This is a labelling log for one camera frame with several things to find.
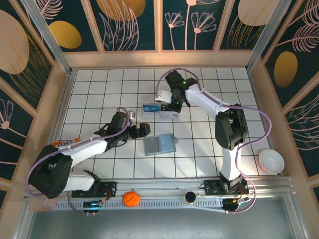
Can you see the clear acrylic organizer box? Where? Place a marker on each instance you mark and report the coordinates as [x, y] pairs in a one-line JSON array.
[[149, 99]]

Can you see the grey-green cloth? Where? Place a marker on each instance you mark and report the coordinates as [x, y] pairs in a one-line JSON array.
[[167, 143]]

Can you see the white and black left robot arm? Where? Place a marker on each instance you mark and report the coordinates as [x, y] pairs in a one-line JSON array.
[[84, 150]]

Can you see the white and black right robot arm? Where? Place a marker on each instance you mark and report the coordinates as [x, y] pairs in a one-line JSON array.
[[230, 127]]

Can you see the grey card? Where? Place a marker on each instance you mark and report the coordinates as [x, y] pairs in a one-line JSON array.
[[152, 145]]

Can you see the orange candy bag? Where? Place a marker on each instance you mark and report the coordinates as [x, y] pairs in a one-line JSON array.
[[55, 144]]

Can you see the orange ball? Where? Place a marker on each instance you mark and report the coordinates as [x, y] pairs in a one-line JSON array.
[[130, 199]]

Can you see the black round knob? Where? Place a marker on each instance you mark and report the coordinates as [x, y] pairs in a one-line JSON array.
[[190, 198]]

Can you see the white bowl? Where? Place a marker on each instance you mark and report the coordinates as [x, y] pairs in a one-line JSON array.
[[271, 160]]

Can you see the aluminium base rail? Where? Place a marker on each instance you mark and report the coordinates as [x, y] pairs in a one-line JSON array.
[[159, 183]]

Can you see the aluminium corner post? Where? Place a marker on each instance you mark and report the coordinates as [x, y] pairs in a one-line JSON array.
[[265, 37], [49, 39]]

